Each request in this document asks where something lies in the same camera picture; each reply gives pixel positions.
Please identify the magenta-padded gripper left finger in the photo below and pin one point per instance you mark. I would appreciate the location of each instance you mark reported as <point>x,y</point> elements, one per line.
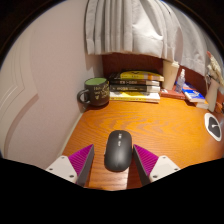
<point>65,166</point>

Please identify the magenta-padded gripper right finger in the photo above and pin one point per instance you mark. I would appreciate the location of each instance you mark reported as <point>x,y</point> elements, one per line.
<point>160,166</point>

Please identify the black computer mouse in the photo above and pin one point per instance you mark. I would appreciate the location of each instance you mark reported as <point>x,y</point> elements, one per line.
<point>118,151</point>

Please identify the white and grey mouse pad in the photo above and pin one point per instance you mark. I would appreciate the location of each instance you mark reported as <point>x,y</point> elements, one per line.
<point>213,128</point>

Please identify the red book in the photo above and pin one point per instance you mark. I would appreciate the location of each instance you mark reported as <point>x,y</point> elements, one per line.
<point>171,94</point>

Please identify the thick white book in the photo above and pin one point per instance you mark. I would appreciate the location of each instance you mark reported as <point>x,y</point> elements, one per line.
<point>202,105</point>

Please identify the yellow and white book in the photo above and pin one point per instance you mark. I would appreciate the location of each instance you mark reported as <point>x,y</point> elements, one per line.
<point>133,96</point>

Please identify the dark mug with green inside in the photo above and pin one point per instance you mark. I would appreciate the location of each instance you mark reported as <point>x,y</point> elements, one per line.
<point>96,93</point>

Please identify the blue book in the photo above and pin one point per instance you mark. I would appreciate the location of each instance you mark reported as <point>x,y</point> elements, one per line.
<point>193,94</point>

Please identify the dark book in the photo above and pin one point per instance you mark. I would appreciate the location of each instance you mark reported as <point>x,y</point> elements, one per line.
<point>133,82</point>
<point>133,88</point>

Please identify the small clear plastic bottle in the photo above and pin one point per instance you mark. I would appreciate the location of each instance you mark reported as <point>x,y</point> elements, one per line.
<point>180,83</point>

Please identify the white ceramic vase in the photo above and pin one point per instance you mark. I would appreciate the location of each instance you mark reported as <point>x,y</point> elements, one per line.
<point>212,95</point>

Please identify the white pleated curtain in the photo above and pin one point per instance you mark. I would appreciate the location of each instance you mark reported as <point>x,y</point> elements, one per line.
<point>140,26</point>

